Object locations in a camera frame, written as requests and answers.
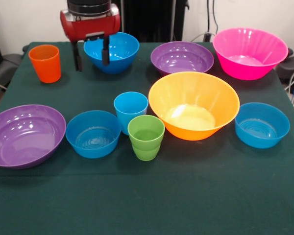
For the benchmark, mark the orange plastic bowl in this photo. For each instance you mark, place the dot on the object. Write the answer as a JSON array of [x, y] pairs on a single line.
[[193, 102]]

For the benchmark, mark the light blue plastic cup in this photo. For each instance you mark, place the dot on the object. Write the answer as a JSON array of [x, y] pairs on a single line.
[[129, 107]]

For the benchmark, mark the green plastic cup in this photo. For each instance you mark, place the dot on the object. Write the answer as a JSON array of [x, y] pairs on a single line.
[[145, 139]]

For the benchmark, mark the deep blue plastic bowl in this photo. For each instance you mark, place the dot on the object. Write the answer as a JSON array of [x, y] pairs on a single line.
[[122, 54]]

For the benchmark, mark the black rounded equipment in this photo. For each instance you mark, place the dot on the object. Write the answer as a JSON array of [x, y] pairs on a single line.
[[292, 66]]

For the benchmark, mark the orange plastic cup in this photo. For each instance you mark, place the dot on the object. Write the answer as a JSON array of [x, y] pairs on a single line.
[[45, 66]]

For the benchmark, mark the dark green tablecloth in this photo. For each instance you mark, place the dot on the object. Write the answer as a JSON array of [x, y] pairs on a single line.
[[147, 195]]

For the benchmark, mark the pink plastic bowl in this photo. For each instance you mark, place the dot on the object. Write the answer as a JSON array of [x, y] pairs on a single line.
[[247, 58]]

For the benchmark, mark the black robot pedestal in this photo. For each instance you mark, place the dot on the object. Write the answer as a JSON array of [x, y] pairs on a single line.
[[152, 19]]

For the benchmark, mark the shallow blue plastic bowl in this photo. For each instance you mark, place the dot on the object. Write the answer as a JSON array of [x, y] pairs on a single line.
[[262, 127], [93, 137]]

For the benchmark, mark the purple plastic bowl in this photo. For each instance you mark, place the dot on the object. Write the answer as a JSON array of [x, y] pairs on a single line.
[[181, 58], [24, 137]]

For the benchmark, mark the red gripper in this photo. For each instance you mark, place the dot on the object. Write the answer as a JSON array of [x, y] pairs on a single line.
[[90, 27]]

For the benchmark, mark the black power plug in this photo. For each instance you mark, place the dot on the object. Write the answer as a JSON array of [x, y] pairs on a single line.
[[207, 37]]

